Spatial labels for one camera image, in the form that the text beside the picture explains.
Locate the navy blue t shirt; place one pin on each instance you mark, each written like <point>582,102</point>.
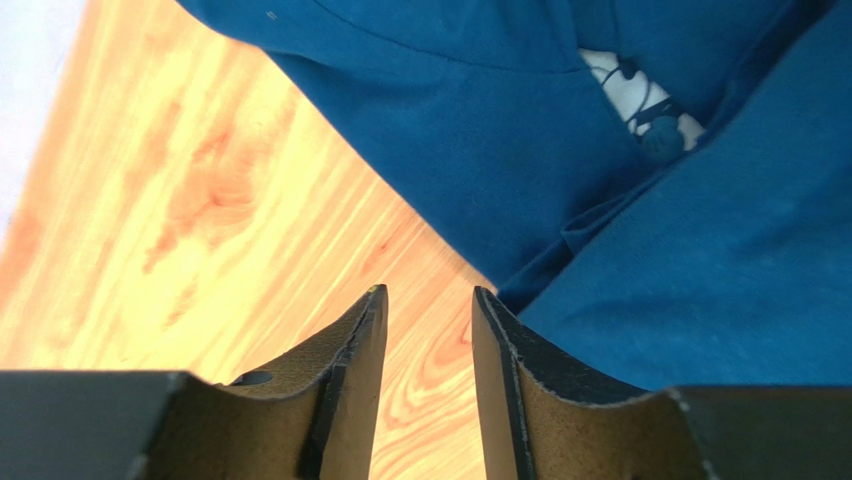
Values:
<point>660,188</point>

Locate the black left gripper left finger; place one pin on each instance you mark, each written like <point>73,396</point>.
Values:
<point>307,414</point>

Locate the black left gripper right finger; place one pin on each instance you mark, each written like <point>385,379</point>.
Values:
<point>545,415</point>

